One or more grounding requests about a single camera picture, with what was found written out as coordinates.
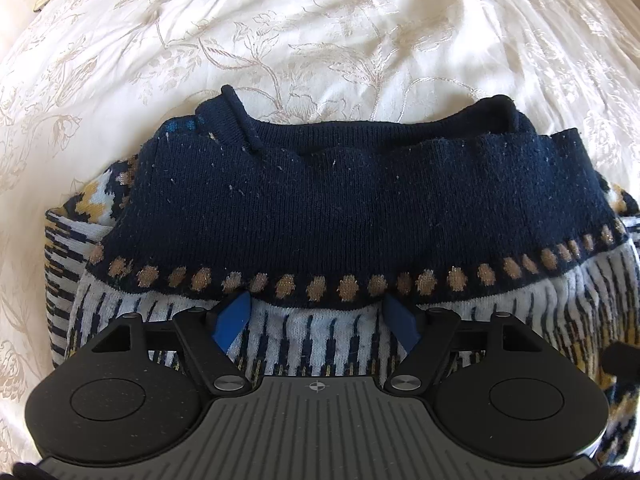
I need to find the navy yellow patterned knit sweater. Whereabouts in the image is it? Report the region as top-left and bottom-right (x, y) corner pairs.
(44, 87), (639, 464)

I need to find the cream floral bedspread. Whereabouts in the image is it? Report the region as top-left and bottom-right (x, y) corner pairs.
(1, 0), (639, 466)

